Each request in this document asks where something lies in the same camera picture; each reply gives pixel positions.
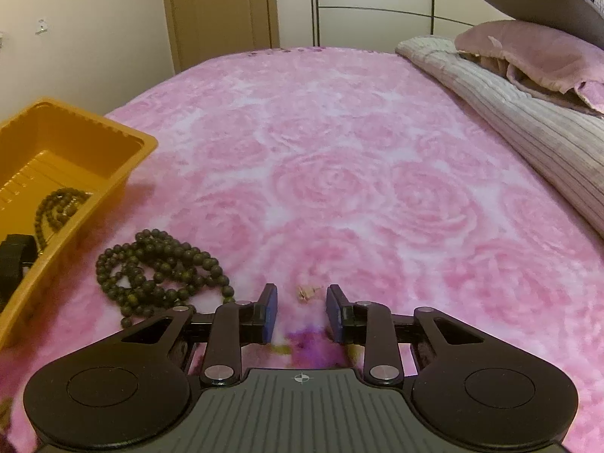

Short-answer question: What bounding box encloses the pink floral blanket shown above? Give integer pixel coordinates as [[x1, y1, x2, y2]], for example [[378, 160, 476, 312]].
[[0, 47, 604, 453]]

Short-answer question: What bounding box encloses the wooden door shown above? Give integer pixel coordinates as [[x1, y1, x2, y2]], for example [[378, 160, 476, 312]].
[[160, 0, 280, 74]]

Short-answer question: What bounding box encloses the pink pillow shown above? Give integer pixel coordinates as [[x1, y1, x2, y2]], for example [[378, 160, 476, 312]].
[[455, 20, 604, 114]]

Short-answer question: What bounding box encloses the black wristwatch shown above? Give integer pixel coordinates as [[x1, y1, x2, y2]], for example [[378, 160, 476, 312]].
[[0, 233, 37, 312]]

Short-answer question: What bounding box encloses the striped grey quilt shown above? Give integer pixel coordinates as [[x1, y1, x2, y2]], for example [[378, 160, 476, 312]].
[[395, 37, 604, 239]]

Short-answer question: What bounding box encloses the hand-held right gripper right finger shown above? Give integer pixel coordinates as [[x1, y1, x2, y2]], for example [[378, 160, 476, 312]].
[[325, 284, 487, 386]]

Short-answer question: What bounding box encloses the brown wooden bead strand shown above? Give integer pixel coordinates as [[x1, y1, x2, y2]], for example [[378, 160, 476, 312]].
[[33, 188, 92, 249]]

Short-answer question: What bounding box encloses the dark bead necklace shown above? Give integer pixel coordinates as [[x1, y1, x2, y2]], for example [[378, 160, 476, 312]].
[[96, 229, 237, 329]]

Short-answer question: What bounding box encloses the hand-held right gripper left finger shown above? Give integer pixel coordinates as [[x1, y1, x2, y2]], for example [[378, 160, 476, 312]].
[[120, 283, 279, 386]]

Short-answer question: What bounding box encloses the yellow plastic tray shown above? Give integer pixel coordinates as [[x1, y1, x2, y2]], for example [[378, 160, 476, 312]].
[[0, 97, 159, 350]]

